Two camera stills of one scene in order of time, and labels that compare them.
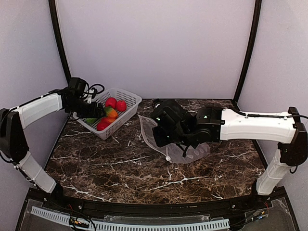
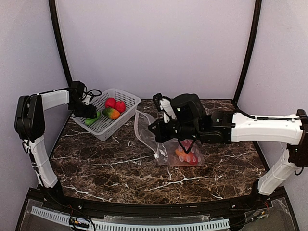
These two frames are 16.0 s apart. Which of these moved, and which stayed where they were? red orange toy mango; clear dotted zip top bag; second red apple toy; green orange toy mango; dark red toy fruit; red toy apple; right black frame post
Moved: dark red toy fruit; clear dotted zip top bag; red orange toy mango
Stayed: second red apple toy; red toy apple; right black frame post; green orange toy mango
